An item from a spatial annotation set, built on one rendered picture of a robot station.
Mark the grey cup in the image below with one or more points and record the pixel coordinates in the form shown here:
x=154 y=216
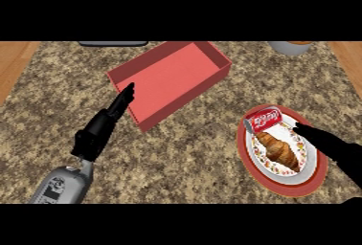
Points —
x=290 y=47

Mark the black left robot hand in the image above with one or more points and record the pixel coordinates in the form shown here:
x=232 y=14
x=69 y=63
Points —
x=96 y=127

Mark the red cardboard box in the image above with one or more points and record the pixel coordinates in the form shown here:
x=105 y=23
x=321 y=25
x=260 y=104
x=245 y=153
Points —
x=171 y=81

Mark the white patterned plate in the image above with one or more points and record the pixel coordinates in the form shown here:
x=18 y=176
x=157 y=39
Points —
x=282 y=166

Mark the red soda can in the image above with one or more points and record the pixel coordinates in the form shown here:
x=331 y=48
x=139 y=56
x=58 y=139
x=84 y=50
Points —
x=263 y=119

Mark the dark grey flat object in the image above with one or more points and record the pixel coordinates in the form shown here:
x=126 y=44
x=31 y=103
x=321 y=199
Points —
x=112 y=43

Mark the red round placemat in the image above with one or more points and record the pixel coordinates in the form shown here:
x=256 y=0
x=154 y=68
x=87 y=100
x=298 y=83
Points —
x=287 y=188

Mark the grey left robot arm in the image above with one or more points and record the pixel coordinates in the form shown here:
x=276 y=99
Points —
x=61 y=186

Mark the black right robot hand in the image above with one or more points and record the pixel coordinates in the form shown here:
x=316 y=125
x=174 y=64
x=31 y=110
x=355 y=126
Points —
x=330 y=146

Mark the brown croissant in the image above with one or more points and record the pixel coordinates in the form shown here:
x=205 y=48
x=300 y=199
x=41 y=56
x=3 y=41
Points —
x=279 y=150

